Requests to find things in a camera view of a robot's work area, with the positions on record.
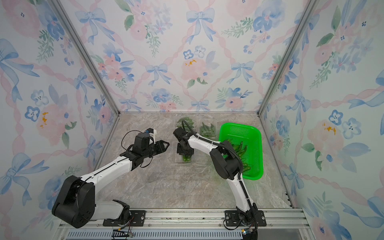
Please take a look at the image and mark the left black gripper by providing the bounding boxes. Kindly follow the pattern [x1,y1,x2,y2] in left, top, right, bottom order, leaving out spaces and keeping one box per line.
[143,139,170,159]

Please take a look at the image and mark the clear pepper container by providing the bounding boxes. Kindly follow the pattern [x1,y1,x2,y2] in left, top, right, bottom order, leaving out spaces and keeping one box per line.
[177,146,195,164]
[176,117,197,130]
[199,122,218,140]

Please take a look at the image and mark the green peppers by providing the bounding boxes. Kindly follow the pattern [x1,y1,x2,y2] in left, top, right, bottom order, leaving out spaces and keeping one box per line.
[230,141,251,172]

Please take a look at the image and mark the bright green plastic basket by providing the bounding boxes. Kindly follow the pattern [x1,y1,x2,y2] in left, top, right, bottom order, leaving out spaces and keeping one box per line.
[219,123,264,181]

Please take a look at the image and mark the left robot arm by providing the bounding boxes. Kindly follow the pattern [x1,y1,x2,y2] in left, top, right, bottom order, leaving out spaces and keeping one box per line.
[52,132,170,229]

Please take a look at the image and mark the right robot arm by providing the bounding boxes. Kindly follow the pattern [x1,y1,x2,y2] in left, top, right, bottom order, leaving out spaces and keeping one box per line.
[173,128,258,227]

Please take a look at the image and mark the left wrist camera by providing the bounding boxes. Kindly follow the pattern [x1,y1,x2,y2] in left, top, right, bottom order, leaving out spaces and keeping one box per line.
[145,128,157,142]

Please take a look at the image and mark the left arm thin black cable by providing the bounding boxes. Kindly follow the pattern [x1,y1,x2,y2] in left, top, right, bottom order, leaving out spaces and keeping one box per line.
[120,130,146,157]

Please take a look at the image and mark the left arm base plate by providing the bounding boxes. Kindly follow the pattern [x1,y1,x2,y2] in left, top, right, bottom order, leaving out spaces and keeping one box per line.
[103,210,147,227]

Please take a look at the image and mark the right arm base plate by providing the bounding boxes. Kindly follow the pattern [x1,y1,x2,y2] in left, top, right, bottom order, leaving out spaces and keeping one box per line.
[224,209,267,227]

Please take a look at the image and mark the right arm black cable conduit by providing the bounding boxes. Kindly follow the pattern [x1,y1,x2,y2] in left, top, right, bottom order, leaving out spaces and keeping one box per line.
[181,119,259,229]

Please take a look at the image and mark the aluminium front rail frame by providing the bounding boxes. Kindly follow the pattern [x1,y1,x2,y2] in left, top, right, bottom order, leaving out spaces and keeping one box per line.
[53,209,315,240]

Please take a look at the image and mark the left aluminium corner post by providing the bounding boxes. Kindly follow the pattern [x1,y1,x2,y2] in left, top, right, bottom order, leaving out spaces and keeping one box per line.
[48,1,120,116]

